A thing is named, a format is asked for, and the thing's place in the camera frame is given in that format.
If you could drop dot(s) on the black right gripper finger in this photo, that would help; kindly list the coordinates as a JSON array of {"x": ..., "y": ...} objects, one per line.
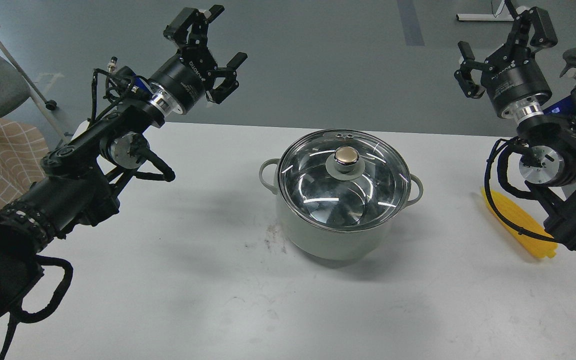
[
  {"x": 531, "y": 32},
  {"x": 463, "y": 74}
]

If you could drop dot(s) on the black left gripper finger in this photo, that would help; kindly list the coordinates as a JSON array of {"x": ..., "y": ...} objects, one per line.
[
  {"x": 190, "y": 27},
  {"x": 221, "y": 82}
]

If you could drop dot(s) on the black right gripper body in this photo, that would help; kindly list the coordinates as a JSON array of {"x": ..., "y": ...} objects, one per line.
[{"x": 515, "y": 76}]

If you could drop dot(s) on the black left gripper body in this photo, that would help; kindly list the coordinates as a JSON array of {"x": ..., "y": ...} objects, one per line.
[{"x": 184, "y": 78}]

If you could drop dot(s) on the yellow corn cob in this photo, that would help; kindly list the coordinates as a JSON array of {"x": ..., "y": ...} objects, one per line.
[{"x": 537, "y": 248}]

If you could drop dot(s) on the glass pot lid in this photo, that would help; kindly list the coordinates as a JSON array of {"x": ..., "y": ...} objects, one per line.
[{"x": 344, "y": 180}]

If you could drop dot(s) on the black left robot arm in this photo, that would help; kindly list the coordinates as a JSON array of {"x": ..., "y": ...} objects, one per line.
[{"x": 84, "y": 177}]

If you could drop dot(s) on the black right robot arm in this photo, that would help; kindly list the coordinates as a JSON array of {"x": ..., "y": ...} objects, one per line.
[{"x": 539, "y": 163}]

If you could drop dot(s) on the pale green steel pot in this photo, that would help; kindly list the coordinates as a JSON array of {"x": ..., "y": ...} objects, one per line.
[{"x": 319, "y": 242}]

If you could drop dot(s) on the white table leg base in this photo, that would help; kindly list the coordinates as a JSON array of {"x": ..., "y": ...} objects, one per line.
[{"x": 504, "y": 11}]

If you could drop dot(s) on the beige checked cloth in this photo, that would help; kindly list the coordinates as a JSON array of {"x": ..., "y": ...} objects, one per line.
[{"x": 22, "y": 147}]

